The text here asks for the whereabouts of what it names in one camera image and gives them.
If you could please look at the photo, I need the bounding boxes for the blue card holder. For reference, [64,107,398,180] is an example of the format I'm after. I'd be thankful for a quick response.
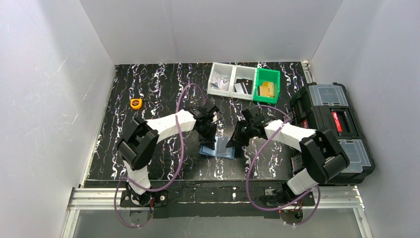
[199,136,235,160]

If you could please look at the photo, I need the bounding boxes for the grey credit card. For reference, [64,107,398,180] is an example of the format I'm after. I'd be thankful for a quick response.
[234,82,248,94]

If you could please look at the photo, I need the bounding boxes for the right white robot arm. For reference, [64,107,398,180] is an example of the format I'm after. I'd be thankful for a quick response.
[226,105,350,196]

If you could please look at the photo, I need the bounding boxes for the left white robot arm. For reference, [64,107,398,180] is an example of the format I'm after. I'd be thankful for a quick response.
[117,105,219,195]

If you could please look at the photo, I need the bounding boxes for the yellow items in green bin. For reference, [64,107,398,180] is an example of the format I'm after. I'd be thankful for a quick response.
[257,81,275,98]

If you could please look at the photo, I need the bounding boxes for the black object in bin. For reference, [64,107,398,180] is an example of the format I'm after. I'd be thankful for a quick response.
[237,78,253,94]

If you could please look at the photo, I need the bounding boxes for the left grey storage bin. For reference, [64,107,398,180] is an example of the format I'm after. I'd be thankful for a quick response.
[207,62,235,97]

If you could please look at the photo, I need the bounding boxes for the grey storage bin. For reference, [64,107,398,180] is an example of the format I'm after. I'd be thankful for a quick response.
[231,65,257,101]
[207,62,235,97]

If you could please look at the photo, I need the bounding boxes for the small items in grey bin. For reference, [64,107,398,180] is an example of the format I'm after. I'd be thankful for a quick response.
[211,75,230,91]

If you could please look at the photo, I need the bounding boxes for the green storage bin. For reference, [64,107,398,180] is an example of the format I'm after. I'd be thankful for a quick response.
[253,68,281,105]

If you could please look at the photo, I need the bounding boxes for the middle grey storage bin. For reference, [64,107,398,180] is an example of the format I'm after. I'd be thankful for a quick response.
[231,65,257,101]

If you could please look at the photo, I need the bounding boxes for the orange tape measure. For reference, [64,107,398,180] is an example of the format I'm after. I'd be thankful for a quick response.
[130,98,143,110]

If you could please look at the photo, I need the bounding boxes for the black toolbox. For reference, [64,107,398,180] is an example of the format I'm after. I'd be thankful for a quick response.
[290,82,375,185]

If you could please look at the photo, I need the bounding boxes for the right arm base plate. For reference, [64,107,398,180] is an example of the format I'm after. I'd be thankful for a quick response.
[260,189,316,225]

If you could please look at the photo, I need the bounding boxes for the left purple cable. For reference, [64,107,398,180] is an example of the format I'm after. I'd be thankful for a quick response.
[114,83,208,229]

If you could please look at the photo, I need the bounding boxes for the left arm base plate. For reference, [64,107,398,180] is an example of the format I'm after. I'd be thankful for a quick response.
[119,190,168,208]

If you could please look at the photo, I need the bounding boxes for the aluminium frame rail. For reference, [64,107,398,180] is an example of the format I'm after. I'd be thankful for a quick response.
[61,186,372,238]

